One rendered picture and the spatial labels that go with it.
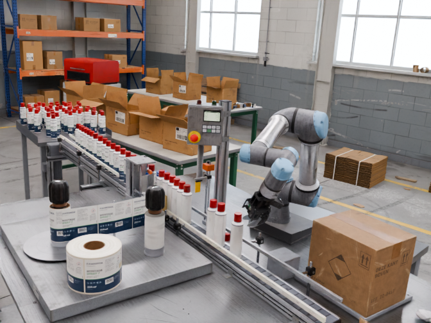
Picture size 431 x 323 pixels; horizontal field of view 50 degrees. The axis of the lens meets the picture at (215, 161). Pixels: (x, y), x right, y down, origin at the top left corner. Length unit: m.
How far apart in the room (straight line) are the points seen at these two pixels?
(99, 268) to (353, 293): 0.92
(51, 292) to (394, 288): 1.26
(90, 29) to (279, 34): 3.65
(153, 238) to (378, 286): 0.89
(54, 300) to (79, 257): 0.17
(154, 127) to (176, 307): 2.70
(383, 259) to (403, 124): 5.80
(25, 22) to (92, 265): 7.57
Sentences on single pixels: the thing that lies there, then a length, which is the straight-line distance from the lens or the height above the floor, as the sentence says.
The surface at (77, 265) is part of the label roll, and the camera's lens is 1.76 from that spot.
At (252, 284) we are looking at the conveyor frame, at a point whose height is 0.86.
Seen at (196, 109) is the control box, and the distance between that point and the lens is 2.17.
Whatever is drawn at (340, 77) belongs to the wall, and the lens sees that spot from 7.90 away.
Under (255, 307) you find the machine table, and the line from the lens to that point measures 1.83.
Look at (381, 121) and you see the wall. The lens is 7.62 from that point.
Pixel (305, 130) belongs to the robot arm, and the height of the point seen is 1.41.
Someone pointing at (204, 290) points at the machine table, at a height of 0.83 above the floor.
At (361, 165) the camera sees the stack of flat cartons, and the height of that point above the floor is 0.27.
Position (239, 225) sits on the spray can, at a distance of 1.96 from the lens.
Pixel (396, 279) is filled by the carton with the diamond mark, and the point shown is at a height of 0.96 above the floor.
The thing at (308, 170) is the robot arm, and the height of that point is 1.20.
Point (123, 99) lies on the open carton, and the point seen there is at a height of 1.07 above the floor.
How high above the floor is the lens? 1.83
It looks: 16 degrees down
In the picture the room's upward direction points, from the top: 3 degrees clockwise
